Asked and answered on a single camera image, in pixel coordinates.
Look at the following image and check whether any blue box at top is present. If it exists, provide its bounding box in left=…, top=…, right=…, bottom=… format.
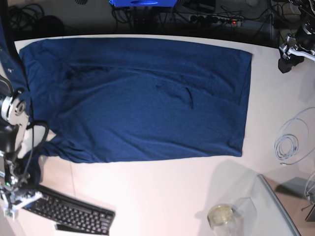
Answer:
left=109, top=0, right=177, bottom=7

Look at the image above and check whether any clear glass jar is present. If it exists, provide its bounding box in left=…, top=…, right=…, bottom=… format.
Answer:
left=207, top=197, right=257, bottom=236

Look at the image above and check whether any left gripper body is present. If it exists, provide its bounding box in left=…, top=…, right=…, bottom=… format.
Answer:
left=278, top=34, right=315, bottom=73

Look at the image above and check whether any blue t-shirt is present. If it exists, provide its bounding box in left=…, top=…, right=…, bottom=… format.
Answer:
left=18, top=37, right=253, bottom=187

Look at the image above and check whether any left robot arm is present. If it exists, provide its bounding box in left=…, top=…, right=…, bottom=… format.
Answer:
left=278, top=0, right=315, bottom=73

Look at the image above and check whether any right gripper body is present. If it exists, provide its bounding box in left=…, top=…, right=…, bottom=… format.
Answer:
left=0, top=181, right=43, bottom=219

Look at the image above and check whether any coiled light blue cable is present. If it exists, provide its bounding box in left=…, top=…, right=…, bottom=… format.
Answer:
left=273, top=107, right=315, bottom=166

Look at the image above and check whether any black power strip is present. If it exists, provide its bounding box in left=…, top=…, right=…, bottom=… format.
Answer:
left=189, top=15, right=244, bottom=27

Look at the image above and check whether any black keyboard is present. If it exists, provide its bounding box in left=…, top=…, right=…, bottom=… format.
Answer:
left=24, top=185, right=115, bottom=236

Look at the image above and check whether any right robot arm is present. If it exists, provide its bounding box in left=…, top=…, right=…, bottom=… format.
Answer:
left=0, top=0, right=42, bottom=219

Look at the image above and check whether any grey metal stand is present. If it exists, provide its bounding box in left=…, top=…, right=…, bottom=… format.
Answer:
left=275, top=177, right=315, bottom=223

